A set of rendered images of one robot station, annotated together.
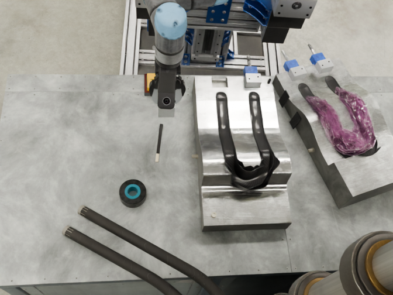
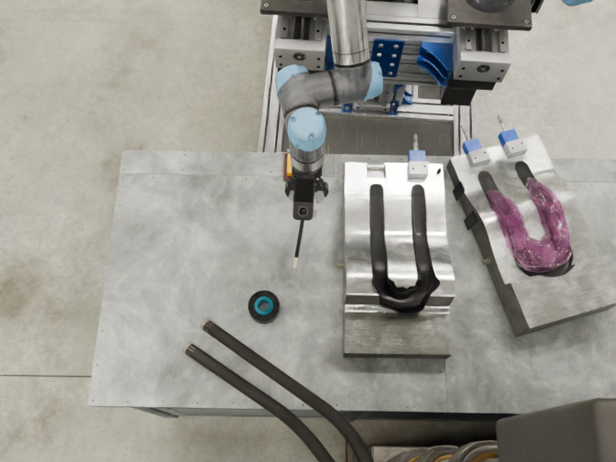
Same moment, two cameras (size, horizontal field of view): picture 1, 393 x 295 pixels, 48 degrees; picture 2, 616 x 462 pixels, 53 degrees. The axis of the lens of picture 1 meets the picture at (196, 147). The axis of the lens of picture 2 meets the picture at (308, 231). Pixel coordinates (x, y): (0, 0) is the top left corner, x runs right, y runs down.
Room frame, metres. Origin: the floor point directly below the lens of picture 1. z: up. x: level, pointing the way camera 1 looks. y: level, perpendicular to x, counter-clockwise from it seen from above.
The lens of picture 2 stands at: (0.13, -0.04, 2.37)
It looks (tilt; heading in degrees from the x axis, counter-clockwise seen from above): 70 degrees down; 15
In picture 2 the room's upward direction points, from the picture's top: 1 degrees clockwise
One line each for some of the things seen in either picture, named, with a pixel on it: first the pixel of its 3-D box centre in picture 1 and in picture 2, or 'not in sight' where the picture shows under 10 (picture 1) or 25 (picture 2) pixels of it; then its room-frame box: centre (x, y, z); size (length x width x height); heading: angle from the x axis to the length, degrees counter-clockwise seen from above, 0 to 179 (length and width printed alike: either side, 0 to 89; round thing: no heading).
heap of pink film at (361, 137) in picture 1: (344, 116); (533, 221); (0.84, -0.45, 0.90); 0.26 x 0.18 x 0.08; 31
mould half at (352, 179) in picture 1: (342, 123); (530, 227); (0.84, -0.46, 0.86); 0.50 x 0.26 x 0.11; 31
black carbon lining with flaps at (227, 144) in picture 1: (245, 134); (401, 243); (0.69, -0.14, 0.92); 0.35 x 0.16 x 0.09; 14
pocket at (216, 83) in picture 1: (219, 85); (375, 173); (0.88, -0.03, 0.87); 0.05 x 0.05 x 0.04; 14
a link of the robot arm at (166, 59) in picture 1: (168, 50); (305, 153); (0.74, 0.12, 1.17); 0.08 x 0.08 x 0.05
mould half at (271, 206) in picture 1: (240, 146); (395, 255); (0.67, -0.13, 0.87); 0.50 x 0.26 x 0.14; 14
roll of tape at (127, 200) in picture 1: (133, 193); (264, 307); (0.46, 0.16, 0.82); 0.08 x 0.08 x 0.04
